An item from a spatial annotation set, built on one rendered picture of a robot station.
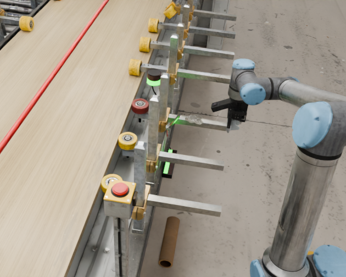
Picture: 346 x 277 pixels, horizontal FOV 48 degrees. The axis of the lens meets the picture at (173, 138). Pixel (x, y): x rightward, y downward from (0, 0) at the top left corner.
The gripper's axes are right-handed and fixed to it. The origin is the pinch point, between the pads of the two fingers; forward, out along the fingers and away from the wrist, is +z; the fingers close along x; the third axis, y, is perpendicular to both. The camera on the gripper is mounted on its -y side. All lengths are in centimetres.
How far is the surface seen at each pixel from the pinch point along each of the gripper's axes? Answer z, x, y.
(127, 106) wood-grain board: -8.7, -3.8, -47.0
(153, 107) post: -31, -31, -30
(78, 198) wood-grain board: -9, -60, -51
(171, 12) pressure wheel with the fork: -13, 96, -43
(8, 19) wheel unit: -17, 52, -130
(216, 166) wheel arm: -1.0, -26.6, -3.1
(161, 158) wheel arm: -1.6, -26.8, -26.7
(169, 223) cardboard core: 74, -3, -23
